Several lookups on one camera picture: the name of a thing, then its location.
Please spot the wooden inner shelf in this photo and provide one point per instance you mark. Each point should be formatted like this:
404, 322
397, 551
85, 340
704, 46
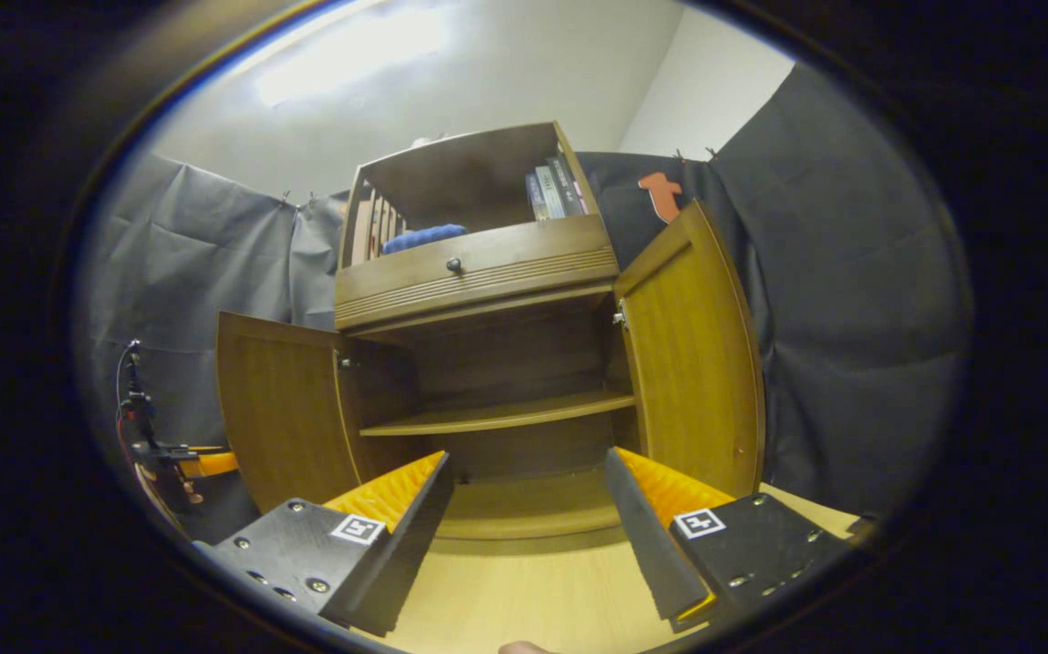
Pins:
497, 416

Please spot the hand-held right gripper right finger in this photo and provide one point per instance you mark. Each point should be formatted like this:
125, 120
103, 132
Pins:
647, 545

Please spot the black stand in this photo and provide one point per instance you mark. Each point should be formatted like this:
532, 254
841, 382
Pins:
135, 400

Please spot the blue towel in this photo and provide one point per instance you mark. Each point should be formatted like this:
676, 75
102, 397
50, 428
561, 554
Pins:
424, 239

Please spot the black book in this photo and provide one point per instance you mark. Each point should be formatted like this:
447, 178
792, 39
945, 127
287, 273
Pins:
569, 186

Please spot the wooden double-door shoe cabinet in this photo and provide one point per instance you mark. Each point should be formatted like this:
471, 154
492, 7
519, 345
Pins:
479, 182

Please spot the wooden shoe cabinet door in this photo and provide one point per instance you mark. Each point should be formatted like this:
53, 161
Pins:
283, 409
697, 363

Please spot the wooden drawer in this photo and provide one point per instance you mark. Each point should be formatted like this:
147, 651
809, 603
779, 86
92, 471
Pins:
524, 250

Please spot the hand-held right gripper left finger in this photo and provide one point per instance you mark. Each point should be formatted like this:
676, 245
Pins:
415, 536

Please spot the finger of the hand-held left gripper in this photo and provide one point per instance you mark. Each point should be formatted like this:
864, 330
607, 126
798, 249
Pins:
215, 464

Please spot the black backdrop cloth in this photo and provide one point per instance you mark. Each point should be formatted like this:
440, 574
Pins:
851, 318

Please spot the dark blue book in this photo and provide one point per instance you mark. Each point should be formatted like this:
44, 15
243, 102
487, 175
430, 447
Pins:
536, 200

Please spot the grey book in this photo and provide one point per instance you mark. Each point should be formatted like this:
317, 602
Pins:
551, 193

